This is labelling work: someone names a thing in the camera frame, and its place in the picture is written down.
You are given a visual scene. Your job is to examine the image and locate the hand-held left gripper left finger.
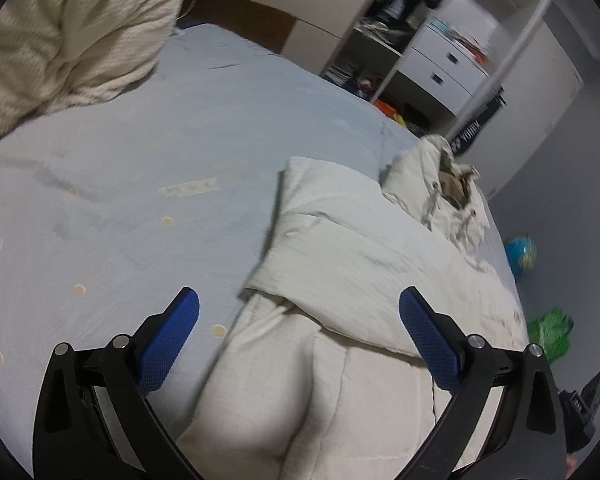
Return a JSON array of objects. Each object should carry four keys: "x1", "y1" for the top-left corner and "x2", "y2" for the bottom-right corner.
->
[{"x1": 32, "y1": 287, "x2": 203, "y2": 480}]

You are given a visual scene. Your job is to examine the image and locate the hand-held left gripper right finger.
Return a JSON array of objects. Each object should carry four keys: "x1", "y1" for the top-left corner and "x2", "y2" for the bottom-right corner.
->
[{"x1": 398, "y1": 286, "x2": 566, "y2": 480}]

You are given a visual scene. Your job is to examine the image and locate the cream hooded jacket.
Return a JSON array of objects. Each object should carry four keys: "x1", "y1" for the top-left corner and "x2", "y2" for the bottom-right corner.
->
[{"x1": 177, "y1": 132, "x2": 531, "y2": 480}]

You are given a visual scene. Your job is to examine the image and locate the clothes pile in wardrobe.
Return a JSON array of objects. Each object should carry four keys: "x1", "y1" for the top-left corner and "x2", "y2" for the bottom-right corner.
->
[{"x1": 327, "y1": 60, "x2": 376, "y2": 98}]

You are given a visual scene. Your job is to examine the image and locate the folded clothes on shelf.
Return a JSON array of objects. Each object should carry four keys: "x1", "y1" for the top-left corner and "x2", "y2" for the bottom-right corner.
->
[{"x1": 357, "y1": 17, "x2": 406, "y2": 43}]

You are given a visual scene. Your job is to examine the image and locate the green shopping bag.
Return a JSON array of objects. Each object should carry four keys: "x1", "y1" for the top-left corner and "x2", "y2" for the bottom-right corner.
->
[{"x1": 526, "y1": 307, "x2": 575, "y2": 361}]

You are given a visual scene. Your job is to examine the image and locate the blue globe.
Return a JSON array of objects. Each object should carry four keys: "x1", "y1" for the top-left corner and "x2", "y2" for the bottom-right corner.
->
[{"x1": 504, "y1": 234, "x2": 537, "y2": 278}]

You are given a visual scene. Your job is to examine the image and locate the bed with grey-blue sheet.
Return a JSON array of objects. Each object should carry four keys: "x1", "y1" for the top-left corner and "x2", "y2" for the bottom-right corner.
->
[{"x1": 0, "y1": 22, "x2": 531, "y2": 480}]

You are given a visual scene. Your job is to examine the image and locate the black racket bag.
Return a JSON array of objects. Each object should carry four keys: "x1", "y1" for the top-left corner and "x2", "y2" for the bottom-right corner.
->
[{"x1": 447, "y1": 87, "x2": 506, "y2": 156}]

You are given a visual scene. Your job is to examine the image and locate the white door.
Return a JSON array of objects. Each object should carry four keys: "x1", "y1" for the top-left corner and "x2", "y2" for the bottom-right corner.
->
[{"x1": 480, "y1": 7, "x2": 583, "y2": 198}]

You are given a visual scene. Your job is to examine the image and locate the white drawer unit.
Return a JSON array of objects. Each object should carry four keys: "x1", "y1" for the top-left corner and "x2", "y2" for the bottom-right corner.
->
[{"x1": 392, "y1": 17, "x2": 496, "y2": 111}]

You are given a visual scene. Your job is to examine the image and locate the pile of boxes and papers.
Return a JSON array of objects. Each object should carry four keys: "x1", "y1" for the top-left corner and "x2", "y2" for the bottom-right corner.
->
[{"x1": 427, "y1": 17, "x2": 496, "y2": 68}]

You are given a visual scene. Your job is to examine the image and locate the brown wooden headboard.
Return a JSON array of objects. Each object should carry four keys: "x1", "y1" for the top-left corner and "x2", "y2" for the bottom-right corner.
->
[{"x1": 180, "y1": 0, "x2": 297, "y2": 55}]

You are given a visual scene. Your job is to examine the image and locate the cream fleece blanket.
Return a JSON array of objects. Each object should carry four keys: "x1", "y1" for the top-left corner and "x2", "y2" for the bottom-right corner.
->
[{"x1": 0, "y1": 0, "x2": 183, "y2": 153}]

